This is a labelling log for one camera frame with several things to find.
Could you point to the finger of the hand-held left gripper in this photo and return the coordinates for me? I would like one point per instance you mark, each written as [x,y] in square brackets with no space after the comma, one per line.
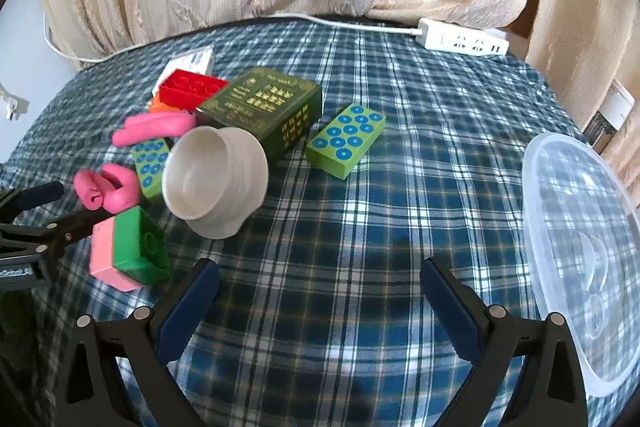
[70,229]
[35,197]

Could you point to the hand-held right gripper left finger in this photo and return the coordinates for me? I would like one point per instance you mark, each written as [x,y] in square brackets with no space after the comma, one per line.
[187,307]

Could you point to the orange toy block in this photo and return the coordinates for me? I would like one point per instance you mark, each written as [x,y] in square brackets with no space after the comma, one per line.
[162,105]

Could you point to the clear bottle with white lid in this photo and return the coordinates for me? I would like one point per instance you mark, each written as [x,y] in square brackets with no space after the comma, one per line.
[614,107]

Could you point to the green tile with blue dots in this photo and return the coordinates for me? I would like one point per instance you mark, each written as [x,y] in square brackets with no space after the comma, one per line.
[150,162]
[345,139]

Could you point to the red toy block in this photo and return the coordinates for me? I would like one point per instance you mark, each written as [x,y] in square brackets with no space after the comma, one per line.
[187,89]

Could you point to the clear plastic bowl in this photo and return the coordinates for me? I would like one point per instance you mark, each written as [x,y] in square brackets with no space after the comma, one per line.
[575,257]

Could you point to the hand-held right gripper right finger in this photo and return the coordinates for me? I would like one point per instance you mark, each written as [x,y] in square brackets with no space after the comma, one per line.
[452,307]

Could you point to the white power strip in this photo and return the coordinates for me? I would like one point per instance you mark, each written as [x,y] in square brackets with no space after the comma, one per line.
[462,38]

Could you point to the white wall plug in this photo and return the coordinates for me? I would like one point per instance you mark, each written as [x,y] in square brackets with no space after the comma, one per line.
[11,103]

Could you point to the blue plaid tablecloth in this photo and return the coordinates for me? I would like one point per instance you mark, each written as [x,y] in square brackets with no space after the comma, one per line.
[350,232]

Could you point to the pink and green toy block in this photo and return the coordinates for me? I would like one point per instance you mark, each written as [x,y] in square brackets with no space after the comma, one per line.
[135,247]

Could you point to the dark green printed box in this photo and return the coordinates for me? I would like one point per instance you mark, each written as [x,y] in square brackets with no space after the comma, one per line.
[260,107]

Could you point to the white paper card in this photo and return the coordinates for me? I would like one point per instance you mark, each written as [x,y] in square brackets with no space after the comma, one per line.
[195,59]

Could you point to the white plastic cup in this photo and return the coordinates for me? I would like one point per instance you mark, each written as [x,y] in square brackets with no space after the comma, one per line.
[215,187]

